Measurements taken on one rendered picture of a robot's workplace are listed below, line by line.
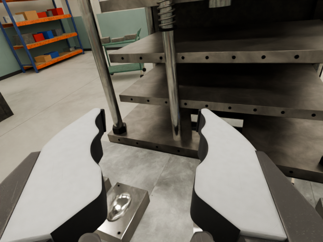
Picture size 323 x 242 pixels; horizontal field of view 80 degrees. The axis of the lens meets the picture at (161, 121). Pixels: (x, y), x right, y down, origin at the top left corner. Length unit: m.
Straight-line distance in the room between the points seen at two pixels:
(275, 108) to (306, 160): 0.30
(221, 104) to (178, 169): 0.39
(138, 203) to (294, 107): 0.79
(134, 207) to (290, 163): 0.75
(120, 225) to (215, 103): 0.69
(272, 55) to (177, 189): 0.68
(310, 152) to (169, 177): 0.71
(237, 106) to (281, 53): 0.29
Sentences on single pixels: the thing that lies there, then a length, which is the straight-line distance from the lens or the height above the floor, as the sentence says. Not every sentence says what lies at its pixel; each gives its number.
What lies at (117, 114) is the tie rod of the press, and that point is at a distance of 1.27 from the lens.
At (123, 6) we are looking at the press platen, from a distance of 1.11.
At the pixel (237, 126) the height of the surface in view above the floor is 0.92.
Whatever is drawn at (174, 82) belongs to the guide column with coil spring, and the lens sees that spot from 0.99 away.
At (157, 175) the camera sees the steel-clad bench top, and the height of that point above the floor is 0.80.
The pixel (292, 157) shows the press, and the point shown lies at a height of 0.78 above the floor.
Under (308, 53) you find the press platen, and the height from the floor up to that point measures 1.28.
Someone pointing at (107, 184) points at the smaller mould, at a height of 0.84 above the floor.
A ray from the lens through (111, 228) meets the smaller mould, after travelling 0.78.
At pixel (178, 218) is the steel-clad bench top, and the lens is 0.84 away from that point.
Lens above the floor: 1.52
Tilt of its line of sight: 32 degrees down
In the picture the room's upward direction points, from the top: 8 degrees counter-clockwise
